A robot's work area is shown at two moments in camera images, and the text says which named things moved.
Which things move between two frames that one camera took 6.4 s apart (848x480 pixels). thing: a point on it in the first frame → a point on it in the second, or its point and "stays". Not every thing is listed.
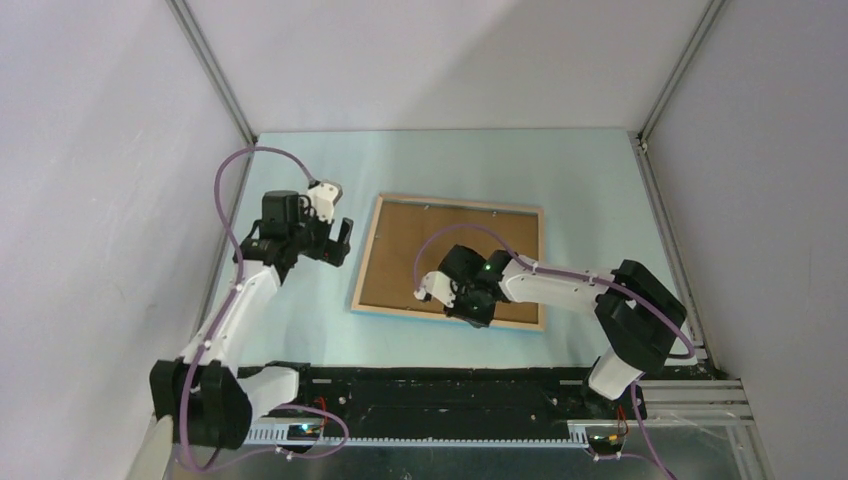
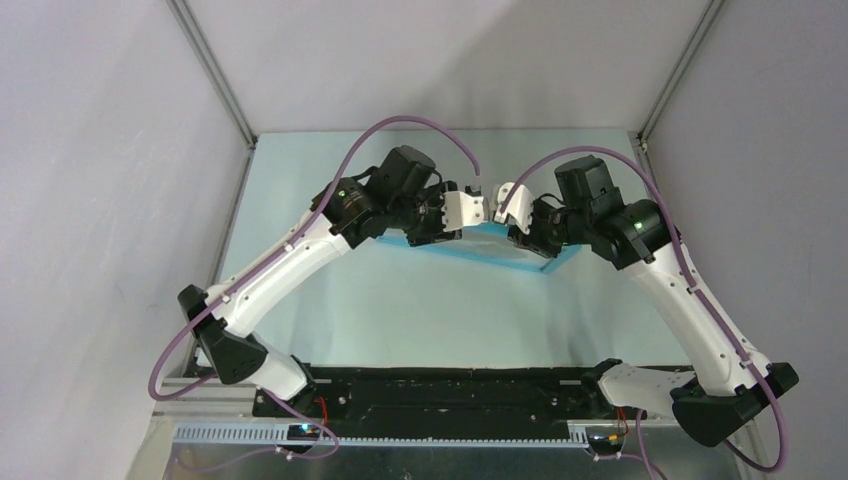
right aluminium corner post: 703,28 stays
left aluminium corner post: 191,34 stays
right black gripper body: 469,306 → 551,229
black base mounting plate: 458,402 stays
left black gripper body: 310,234 → 421,219
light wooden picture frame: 540,326 → 491,243
